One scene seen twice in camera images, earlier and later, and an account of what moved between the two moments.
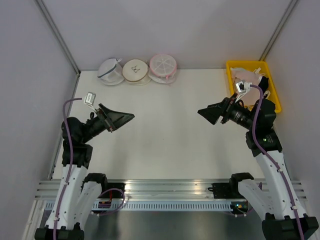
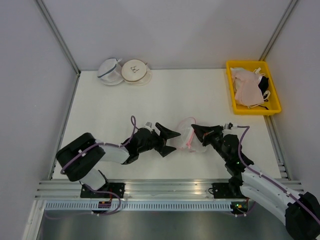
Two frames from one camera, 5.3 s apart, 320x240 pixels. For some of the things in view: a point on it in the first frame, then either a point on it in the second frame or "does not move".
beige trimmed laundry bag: x=135 y=71 does not move
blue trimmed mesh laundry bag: x=110 y=71 does not move
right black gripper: x=213 y=111 -> x=200 y=131
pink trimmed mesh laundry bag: x=162 y=69 -> x=188 y=140
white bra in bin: x=241 y=72 does not move
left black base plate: x=116 y=193 does not move
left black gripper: x=117 y=118 -> x=165 y=134
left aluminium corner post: x=43 y=9 does not move
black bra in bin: x=264 y=83 does not move
